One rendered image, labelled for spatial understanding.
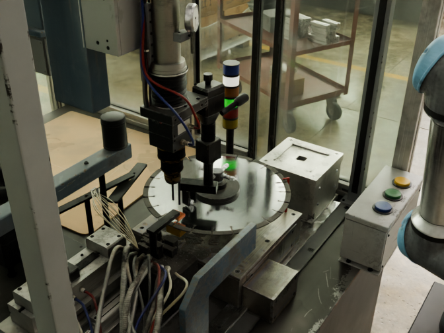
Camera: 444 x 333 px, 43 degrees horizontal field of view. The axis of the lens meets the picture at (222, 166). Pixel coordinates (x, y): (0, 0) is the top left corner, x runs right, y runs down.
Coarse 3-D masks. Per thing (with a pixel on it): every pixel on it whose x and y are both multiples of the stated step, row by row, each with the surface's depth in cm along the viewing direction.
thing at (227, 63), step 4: (228, 60) 153; (232, 60) 153; (236, 60) 153; (224, 64) 150; (228, 64) 150; (232, 64) 150; (236, 64) 150; (224, 68) 151; (228, 68) 150; (232, 68) 150; (236, 68) 150; (224, 72) 152; (228, 72) 151; (232, 72) 151; (236, 72) 151; (232, 76) 151
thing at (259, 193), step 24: (192, 168) 144; (240, 168) 145; (264, 168) 145; (168, 192) 135; (240, 192) 135; (264, 192) 135; (192, 216) 127; (216, 216) 127; (240, 216) 127; (264, 216) 127
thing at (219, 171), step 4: (200, 168) 135; (216, 168) 134; (220, 168) 134; (224, 168) 135; (216, 172) 132; (220, 172) 132; (216, 176) 133; (220, 176) 133; (224, 176) 132; (228, 176) 132; (232, 176) 132; (216, 180) 133; (220, 180) 133; (232, 180) 132
